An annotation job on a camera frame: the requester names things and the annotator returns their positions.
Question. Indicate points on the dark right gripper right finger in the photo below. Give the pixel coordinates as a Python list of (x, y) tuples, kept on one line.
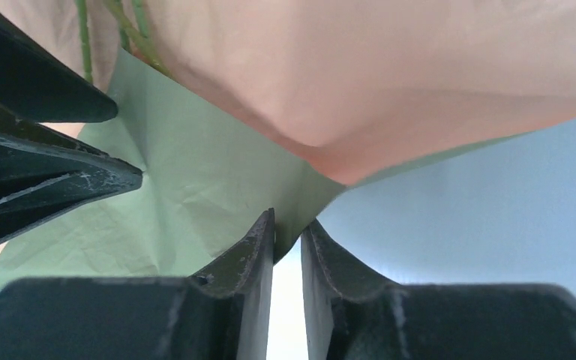
[(354, 312)]

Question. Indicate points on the orange wrapping paper sheet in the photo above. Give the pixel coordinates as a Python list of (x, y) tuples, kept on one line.
[(286, 104)]

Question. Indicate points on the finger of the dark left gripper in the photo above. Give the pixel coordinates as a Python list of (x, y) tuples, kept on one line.
[(37, 87), (44, 174)]

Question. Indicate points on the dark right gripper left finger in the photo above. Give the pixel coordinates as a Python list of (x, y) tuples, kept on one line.
[(219, 312)]

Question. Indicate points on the peach white fake flower bunch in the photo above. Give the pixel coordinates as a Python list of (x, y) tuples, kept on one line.
[(134, 35)]

